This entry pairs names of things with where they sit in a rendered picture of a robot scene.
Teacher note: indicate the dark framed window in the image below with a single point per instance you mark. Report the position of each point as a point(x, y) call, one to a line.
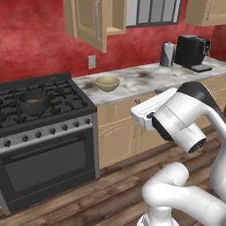
point(153, 11)

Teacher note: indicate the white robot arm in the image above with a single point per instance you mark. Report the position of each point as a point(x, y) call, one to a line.
point(182, 117)

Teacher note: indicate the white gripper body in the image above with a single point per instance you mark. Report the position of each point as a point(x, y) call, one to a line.
point(147, 109)

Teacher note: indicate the beige base cabinet door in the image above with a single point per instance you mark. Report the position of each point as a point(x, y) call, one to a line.
point(116, 144)
point(150, 141)

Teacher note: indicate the beige wall cabinet door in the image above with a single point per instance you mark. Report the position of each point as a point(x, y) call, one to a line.
point(84, 20)

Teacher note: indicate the beige base cabinet run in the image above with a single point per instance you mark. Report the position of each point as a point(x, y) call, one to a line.
point(217, 88)

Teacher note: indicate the black stove knob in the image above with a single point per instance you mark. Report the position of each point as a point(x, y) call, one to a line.
point(38, 134)
point(52, 130)
point(76, 124)
point(6, 143)
point(25, 138)
point(87, 121)
point(65, 127)

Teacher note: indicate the black and steel stove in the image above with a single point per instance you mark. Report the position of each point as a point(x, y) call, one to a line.
point(61, 97)

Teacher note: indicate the grey paper towel roll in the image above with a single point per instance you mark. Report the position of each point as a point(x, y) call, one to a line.
point(167, 54)

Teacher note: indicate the black oven door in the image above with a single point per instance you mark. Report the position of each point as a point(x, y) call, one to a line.
point(44, 170)

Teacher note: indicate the white wall outlet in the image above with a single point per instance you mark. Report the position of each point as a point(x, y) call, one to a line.
point(92, 62)

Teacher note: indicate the dark grey pot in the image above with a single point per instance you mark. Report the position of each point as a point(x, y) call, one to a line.
point(33, 104)

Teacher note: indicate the beige bowl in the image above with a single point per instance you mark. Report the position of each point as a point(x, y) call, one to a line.
point(107, 84)

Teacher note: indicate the black coffee machine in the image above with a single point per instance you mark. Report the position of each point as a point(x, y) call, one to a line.
point(189, 51)

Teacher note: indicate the beige wall cabinet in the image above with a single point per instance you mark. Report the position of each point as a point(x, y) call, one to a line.
point(203, 11)

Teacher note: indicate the beige wall cabinet body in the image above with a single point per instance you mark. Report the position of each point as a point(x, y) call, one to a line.
point(117, 20)

